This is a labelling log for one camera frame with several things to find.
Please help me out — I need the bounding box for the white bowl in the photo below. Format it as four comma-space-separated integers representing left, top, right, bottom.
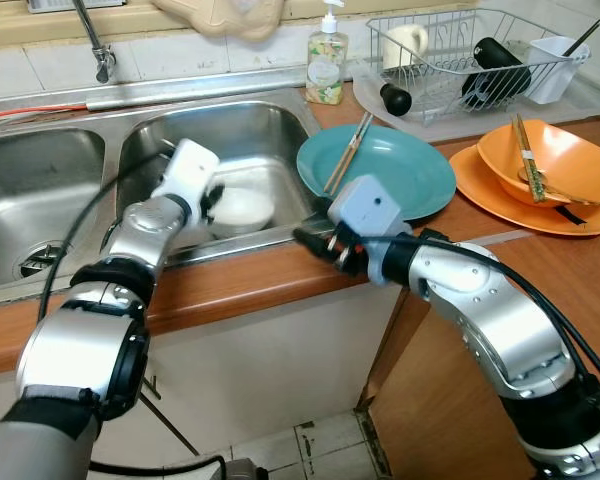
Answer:
207, 182, 277, 240

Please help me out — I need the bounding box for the metal spoon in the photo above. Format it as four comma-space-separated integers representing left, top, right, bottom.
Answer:
517, 165, 554, 199

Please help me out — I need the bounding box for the stainless steel double sink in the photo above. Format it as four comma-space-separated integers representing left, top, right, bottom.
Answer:
0, 87, 328, 306

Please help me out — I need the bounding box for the teal plate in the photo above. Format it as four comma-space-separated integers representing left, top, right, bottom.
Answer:
296, 124, 458, 222

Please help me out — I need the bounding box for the orange plate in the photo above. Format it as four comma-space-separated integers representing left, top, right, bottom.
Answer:
449, 144, 600, 239

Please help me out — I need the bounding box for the soap pump bottle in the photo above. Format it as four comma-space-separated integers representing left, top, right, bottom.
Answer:
305, 0, 350, 107

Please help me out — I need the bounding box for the metal sink strainer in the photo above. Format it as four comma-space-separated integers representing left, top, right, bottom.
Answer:
17, 239, 72, 283

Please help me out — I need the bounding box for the brown wooden cabinet door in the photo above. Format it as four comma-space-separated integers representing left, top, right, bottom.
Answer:
364, 288, 543, 480

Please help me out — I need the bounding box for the beige plastic tray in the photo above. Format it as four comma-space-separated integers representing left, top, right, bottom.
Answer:
149, 0, 285, 42

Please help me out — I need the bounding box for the chrome faucet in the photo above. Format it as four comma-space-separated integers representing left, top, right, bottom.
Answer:
71, 0, 119, 85

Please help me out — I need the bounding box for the patterned bamboo chopstick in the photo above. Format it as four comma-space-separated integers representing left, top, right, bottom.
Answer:
514, 113, 550, 197
509, 113, 543, 196

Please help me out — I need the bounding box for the cream mug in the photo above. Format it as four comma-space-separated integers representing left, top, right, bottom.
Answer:
382, 24, 429, 72

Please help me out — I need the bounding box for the black bottle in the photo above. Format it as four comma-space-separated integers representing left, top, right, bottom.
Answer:
459, 36, 532, 112

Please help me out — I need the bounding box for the orange bowl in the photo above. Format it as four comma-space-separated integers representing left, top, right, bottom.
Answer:
476, 117, 600, 207

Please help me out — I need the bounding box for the white utensil holder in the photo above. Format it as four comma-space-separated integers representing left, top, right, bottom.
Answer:
524, 35, 592, 105

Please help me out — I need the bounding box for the thin black utensil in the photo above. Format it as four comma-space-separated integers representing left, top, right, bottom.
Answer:
565, 18, 600, 57

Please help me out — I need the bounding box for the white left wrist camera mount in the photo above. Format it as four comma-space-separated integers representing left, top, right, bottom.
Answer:
154, 137, 222, 217

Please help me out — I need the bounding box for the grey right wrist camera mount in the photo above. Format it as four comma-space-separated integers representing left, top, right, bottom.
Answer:
326, 174, 409, 243

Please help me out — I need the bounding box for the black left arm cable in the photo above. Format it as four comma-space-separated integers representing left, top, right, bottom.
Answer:
38, 150, 176, 323

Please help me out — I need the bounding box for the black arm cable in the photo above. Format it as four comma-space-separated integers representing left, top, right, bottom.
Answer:
380, 232, 600, 426
38, 150, 176, 323

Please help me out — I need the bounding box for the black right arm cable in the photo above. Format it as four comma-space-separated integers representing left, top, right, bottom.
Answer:
380, 232, 600, 426

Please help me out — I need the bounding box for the metal cabinet handle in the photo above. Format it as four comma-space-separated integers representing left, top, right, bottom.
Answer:
138, 373, 203, 458

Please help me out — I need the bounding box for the wire dish rack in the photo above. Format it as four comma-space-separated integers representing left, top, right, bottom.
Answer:
354, 8, 594, 128

